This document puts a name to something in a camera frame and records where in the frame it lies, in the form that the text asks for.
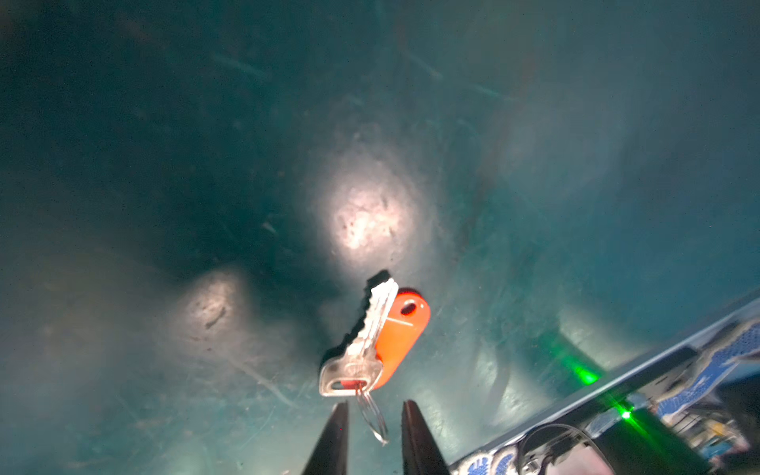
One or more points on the key with red tag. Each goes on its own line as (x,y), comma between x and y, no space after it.
(393,321)

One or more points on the front aluminium rail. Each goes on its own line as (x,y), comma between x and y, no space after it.
(609,390)

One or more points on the blue dotted work glove left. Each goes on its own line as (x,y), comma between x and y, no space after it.
(679,390)

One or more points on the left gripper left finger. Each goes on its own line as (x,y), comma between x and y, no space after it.
(330,455)

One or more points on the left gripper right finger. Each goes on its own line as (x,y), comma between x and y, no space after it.
(421,455)

